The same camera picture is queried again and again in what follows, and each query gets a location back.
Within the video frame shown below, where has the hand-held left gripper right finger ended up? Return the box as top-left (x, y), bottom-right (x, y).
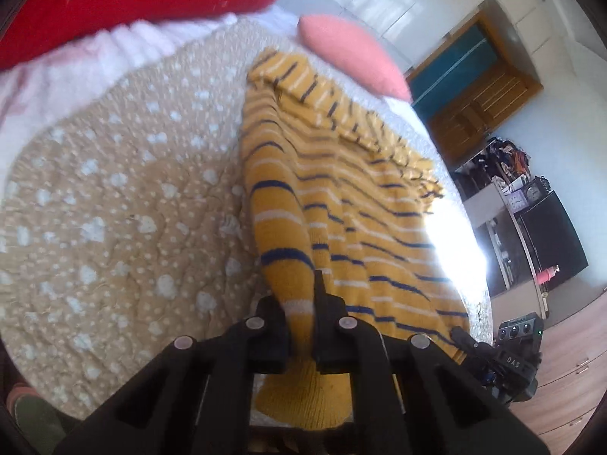
top-left (311, 269), bottom-right (552, 455)

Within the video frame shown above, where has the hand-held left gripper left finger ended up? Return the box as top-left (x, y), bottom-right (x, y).
top-left (53, 295), bottom-right (291, 455)

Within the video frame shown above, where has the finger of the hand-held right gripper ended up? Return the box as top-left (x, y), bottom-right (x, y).
top-left (450, 326), bottom-right (481, 364)

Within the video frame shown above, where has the yellow striped knit sweater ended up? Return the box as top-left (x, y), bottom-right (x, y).
top-left (238, 47), bottom-right (471, 432)

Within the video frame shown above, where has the pile of dark clothes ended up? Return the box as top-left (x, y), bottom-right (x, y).
top-left (454, 136), bottom-right (533, 188)

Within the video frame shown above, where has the wooden drawer unit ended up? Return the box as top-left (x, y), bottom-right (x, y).
top-left (493, 284), bottom-right (607, 455)

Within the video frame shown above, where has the white cabinet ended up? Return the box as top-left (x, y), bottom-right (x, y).
top-left (462, 181), bottom-right (527, 297)

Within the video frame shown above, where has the black screen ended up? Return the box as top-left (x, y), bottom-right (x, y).
top-left (514, 191), bottom-right (590, 291)

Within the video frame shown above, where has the beige dotted quilt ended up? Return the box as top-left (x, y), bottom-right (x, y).
top-left (0, 19), bottom-right (304, 420)

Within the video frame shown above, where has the wooden door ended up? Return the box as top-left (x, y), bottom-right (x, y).
top-left (407, 13), bottom-right (543, 164)

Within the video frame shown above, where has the green slipper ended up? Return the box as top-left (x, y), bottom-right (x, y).
top-left (4, 380), bottom-right (64, 444)

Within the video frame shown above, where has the pink pillow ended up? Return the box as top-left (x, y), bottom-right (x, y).
top-left (297, 14), bottom-right (414, 103)

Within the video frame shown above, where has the red pillow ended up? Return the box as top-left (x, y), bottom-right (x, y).
top-left (0, 0), bottom-right (284, 73)

